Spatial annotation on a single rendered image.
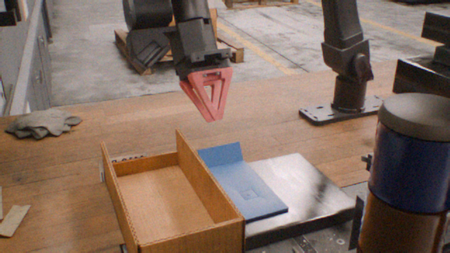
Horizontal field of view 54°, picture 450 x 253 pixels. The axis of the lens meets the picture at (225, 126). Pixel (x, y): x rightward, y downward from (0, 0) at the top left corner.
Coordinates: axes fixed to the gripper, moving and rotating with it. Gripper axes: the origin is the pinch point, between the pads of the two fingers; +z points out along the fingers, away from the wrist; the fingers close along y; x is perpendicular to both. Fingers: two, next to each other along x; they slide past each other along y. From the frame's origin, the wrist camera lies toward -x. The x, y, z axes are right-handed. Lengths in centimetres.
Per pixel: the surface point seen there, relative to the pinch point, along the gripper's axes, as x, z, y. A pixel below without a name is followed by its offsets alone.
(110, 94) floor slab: 21, -46, -286
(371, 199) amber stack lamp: -9.9, 7.5, 47.3
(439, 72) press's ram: 9.9, 1.8, 34.2
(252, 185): 1.1, 11.1, 6.7
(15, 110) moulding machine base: -34, -18, -89
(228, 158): 0.6, 6.9, 0.6
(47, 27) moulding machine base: -12, -145, -421
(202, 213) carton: -6.8, 13.0, 6.5
